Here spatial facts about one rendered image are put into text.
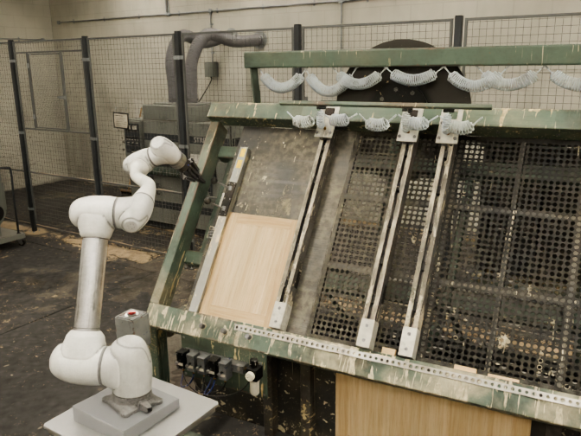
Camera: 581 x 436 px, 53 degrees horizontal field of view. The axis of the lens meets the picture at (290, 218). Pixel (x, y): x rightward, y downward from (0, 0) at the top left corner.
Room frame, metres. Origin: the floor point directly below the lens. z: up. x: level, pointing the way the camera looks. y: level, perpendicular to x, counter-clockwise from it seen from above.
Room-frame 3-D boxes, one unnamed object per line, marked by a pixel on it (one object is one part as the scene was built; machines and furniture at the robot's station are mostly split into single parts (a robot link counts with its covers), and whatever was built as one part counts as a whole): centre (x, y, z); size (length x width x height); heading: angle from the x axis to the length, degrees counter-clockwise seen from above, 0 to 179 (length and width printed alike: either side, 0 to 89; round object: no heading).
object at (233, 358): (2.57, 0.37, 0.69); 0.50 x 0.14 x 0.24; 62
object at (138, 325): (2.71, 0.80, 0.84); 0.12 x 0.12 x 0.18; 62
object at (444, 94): (3.40, -0.63, 1.85); 0.80 x 0.06 x 0.80; 62
